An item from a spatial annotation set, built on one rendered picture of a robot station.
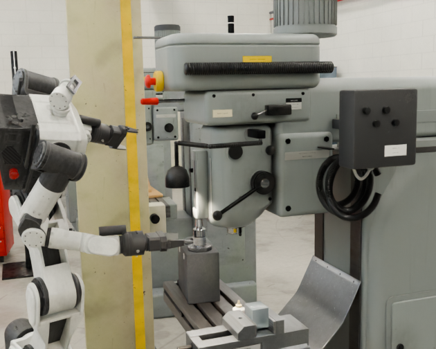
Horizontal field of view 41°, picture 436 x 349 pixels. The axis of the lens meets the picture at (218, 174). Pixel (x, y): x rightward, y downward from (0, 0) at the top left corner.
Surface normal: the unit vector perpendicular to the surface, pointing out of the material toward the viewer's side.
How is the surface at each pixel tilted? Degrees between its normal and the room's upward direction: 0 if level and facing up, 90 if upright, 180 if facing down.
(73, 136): 75
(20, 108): 35
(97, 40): 90
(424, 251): 88
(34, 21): 90
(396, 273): 88
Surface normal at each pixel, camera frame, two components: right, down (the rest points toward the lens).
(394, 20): -0.95, 0.07
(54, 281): 0.52, -0.40
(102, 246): 0.26, -0.02
